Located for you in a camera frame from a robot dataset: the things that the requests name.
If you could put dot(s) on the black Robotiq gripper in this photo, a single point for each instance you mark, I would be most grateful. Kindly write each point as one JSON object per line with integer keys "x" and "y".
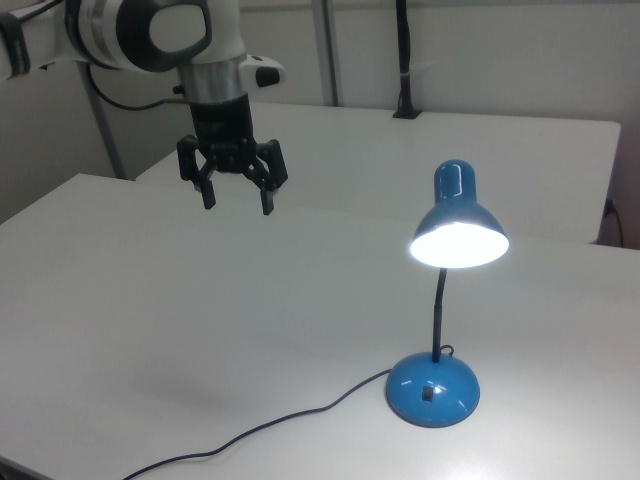
{"x": 222, "y": 130}

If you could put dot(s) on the blue desk lamp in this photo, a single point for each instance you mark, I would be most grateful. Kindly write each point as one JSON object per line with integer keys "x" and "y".
{"x": 430, "y": 395}

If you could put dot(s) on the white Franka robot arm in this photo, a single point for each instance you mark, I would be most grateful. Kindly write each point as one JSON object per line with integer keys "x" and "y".
{"x": 100, "y": 30}

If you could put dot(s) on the black pole with table clamp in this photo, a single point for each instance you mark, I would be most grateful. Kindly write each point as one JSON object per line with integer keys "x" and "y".
{"x": 405, "y": 50}

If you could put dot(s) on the grey vertical frame post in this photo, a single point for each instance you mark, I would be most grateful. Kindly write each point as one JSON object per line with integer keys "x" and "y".
{"x": 105, "y": 135}

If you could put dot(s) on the white vertical frame profile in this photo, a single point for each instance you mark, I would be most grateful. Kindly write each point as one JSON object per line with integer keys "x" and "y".
{"x": 327, "y": 50}

